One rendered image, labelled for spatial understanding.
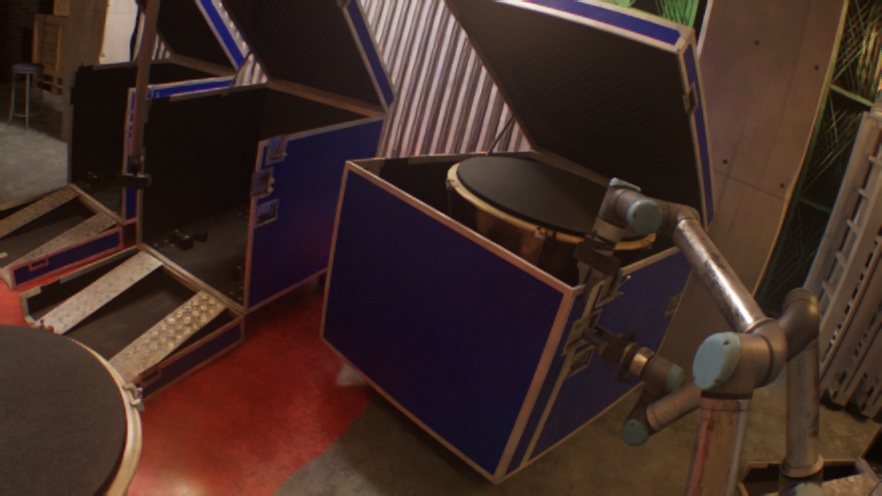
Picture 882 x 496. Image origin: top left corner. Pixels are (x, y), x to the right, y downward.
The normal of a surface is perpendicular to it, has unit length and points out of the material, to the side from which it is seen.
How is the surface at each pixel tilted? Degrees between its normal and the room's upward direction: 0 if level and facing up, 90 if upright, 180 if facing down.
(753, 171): 90
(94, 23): 90
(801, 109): 90
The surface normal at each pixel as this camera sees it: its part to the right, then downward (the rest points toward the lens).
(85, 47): -0.36, 0.27
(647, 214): 0.11, 0.30
